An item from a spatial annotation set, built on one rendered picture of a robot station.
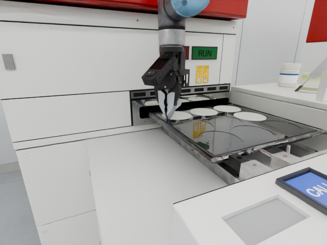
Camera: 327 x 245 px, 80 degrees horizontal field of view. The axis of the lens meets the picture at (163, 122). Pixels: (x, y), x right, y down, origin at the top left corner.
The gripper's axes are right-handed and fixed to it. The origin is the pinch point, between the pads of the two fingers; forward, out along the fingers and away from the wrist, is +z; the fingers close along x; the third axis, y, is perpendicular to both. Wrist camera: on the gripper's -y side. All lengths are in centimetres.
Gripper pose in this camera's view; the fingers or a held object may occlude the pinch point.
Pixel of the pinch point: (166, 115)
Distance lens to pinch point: 60.4
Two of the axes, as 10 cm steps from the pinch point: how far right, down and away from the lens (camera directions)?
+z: 0.0, 9.5, 3.2
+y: 5.9, -2.6, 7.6
